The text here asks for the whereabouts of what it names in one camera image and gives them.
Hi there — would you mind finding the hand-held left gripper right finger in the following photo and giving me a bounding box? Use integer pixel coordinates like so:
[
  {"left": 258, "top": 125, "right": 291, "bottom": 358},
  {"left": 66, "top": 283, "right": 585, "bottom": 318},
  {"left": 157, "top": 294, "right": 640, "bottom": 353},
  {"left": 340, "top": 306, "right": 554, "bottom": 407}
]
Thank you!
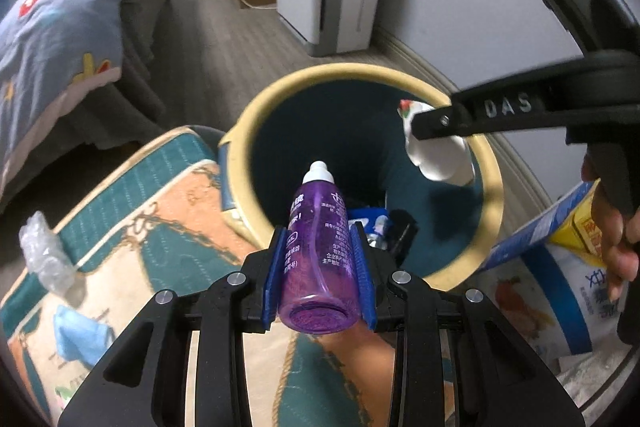
[{"left": 350, "top": 223, "right": 586, "bottom": 427}]

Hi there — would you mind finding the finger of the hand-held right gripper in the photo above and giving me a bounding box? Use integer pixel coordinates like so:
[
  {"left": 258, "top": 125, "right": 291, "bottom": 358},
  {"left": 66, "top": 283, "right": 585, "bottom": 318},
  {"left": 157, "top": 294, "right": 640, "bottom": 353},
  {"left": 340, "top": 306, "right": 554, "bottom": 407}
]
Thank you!
[{"left": 414, "top": 51, "right": 640, "bottom": 142}]

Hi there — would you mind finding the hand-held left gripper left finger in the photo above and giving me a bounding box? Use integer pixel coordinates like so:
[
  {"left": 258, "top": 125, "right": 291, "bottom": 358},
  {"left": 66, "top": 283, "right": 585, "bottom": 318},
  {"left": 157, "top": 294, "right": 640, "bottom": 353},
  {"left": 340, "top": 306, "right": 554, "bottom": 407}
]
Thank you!
[{"left": 57, "top": 224, "right": 301, "bottom": 427}]

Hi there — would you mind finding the purple plastic bottle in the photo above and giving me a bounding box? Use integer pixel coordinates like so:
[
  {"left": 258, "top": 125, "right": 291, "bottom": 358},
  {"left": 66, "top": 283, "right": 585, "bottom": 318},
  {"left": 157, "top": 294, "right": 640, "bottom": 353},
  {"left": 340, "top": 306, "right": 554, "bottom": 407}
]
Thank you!
[{"left": 277, "top": 161, "right": 362, "bottom": 335}]

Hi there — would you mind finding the white packet with red print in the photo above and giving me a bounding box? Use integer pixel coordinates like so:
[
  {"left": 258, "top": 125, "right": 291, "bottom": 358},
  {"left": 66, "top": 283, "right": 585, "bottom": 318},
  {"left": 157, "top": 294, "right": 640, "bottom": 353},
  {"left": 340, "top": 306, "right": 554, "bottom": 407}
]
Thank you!
[{"left": 397, "top": 99, "right": 476, "bottom": 186}]

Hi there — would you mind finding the yellow rimmed teal waste bin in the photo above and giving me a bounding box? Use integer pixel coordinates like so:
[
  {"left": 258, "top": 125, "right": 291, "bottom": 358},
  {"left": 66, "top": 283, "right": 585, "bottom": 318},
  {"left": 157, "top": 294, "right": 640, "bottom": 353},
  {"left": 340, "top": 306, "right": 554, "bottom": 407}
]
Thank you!
[{"left": 218, "top": 63, "right": 503, "bottom": 293}]

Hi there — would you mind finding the person's right hand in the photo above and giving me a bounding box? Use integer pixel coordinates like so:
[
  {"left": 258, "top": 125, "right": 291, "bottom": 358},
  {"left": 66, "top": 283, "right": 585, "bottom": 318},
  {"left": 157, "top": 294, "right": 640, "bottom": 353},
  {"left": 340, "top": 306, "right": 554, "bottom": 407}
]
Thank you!
[{"left": 581, "top": 157, "right": 640, "bottom": 285}]

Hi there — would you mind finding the small clear bottle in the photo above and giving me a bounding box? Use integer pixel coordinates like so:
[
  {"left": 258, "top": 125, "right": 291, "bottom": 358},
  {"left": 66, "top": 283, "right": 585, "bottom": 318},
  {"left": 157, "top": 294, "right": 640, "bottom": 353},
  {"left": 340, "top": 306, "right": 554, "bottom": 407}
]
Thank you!
[{"left": 367, "top": 215, "right": 392, "bottom": 250}]

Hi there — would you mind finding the patterned round stool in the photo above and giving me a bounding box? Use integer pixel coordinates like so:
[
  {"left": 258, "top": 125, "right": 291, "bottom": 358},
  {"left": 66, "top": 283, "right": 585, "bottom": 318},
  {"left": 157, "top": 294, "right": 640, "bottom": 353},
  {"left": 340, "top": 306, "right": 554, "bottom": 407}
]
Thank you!
[{"left": 0, "top": 125, "right": 451, "bottom": 427}]

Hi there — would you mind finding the yellow packet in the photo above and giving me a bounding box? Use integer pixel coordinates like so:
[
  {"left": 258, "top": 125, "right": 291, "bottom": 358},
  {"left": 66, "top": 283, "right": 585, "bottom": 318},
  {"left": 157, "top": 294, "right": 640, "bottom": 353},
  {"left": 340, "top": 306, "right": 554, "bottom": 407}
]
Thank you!
[{"left": 547, "top": 194, "right": 626, "bottom": 258}]

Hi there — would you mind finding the blue and white bag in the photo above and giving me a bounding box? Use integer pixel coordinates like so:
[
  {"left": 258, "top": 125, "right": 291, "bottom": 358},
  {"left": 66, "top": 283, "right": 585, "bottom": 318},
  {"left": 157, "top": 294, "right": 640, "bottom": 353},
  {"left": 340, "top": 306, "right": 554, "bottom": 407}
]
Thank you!
[{"left": 475, "top": 179, "right": 631, "bottom": 358}]

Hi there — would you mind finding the blue foil packet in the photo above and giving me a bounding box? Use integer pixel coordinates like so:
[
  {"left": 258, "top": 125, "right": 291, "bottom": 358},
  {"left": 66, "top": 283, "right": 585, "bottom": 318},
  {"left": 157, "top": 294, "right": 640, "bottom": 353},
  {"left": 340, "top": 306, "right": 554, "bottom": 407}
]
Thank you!
[{"left": 52, "top": 304, "right": 116, "bottom": 368}]

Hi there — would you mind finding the crumpled clear plastic wrap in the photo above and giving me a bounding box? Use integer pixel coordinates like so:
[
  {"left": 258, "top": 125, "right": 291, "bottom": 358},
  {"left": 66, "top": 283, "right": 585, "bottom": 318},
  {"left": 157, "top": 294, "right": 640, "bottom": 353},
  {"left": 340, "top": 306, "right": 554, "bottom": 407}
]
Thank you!
[{"left": 19, "top": 211, "right": 76, "bottom": 295}]

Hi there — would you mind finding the white fluffy blanket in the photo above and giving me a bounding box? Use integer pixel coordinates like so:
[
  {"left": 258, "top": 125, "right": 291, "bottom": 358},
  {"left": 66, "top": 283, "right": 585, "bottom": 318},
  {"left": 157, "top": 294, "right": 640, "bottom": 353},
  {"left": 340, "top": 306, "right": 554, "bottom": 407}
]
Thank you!
[{"left": 555, "top": 347, "right": 628, "bottom": 408}]

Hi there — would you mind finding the grey bed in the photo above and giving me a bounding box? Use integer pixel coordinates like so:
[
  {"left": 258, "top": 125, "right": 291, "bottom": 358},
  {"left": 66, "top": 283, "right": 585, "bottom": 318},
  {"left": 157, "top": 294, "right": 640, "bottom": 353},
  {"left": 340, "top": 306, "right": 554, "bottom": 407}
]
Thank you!
[{"left": 50, "top": 0, "right": 173, "bottom": 148}]

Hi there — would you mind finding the blue printed quilt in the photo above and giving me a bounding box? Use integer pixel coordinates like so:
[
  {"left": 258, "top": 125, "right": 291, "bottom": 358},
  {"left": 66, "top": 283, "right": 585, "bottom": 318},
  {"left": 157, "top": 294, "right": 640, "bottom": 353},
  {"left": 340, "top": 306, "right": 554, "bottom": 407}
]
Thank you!
[{"left": 0, "top": 0, "right": 138, "bottom": 208}]

